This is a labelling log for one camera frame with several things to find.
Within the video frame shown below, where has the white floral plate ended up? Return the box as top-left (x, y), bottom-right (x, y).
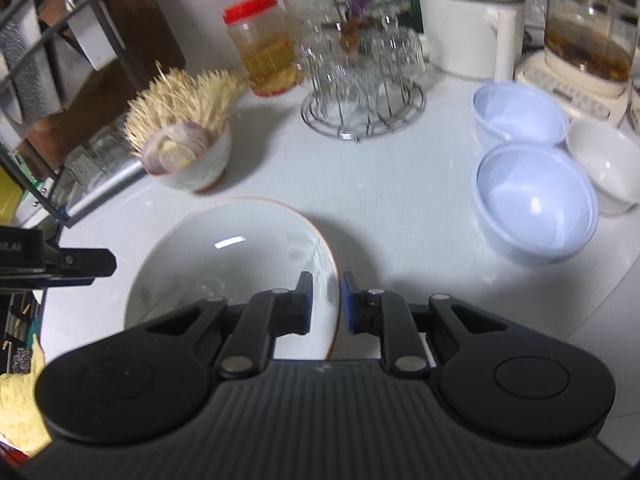
top-left (124, 197), bottom-right (340, 360)

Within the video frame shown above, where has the pale blue plastic bowl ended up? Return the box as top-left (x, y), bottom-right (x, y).
top-left (472, 142), bottom-right (600, 266)
top-left (470, 81), bottom-right (568, 148)

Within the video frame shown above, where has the white ceramic bowl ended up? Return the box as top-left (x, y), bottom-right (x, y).
top-left (565, 119), bottom-right (640, 216)

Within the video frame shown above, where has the drinking glass middle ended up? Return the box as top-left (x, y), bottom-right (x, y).
top-left (65, 152), bottom-right (101, 193)

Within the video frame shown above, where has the drinking glass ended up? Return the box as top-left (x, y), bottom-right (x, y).
top-left (65, 152), bottom-right (101, 193)
top-left (85, 125), bottom-right (136, 179)

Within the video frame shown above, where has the drinking glass right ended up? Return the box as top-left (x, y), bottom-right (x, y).
top-left (85, 125), bottom-right (136, 179)

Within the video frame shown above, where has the yellow dish cloth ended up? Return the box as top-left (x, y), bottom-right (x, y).
top-left (0, 337), bottom-right (51, 457)

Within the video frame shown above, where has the black dish rack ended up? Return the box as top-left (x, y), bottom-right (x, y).
top-left (1, 0), bottom-right (146, 226)

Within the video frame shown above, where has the bowl with onion and mushrooms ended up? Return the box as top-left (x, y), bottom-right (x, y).
top-left (140, 122), bottom-right (232, 193)

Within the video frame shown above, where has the wooden cutting board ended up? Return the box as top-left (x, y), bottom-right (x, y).
top-left (20, 0), bottom-right (186, 168)

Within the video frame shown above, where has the red lid glass jar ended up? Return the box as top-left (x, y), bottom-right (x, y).
top-left (222, 0), bottom-right (299, 98)

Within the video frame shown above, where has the white electric cooking pot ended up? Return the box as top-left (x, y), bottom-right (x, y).
top-left (420, 0), bottom-right (526, 80)

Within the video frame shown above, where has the glass health kettle with base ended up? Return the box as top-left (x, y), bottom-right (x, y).
top-left (515, 0), bottom-right (639, 126)

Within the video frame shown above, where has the wire glass cup rack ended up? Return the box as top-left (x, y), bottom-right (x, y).
top-left (297, 6), bottom-right (426, 142)

